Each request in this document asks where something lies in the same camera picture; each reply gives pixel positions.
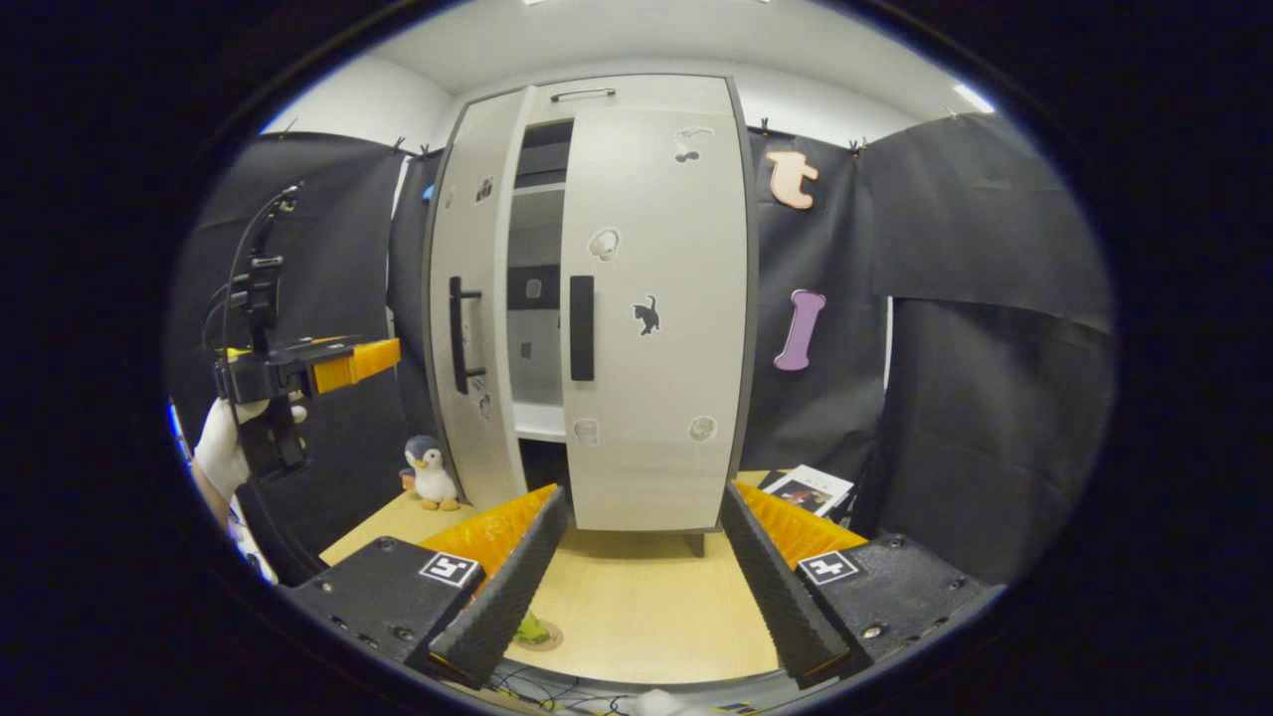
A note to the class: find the white grey cabinet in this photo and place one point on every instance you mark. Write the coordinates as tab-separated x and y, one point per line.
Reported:
537	418

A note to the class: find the white cabinet drawer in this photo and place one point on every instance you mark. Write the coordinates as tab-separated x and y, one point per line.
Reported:
676	94

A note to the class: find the white book stack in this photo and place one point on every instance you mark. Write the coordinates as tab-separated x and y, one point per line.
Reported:
808	490

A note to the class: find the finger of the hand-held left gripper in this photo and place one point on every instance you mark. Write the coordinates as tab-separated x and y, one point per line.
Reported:
358	366

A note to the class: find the penguin plush toy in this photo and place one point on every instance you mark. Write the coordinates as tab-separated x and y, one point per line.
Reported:
433	477

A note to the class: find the black backdrop cloth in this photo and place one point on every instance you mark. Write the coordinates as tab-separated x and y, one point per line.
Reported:
995	398

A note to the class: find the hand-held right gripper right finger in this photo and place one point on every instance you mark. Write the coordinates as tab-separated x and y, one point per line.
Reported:
776	597

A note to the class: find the white cabinet door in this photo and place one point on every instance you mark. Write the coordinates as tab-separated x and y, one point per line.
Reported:
656	398
477	229

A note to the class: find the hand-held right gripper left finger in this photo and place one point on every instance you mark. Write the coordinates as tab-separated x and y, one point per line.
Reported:
517	587

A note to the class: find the ceiling light panel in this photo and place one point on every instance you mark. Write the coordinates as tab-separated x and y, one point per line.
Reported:
973	98

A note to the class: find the green label clear bottle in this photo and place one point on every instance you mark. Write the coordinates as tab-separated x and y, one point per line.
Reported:
532	628

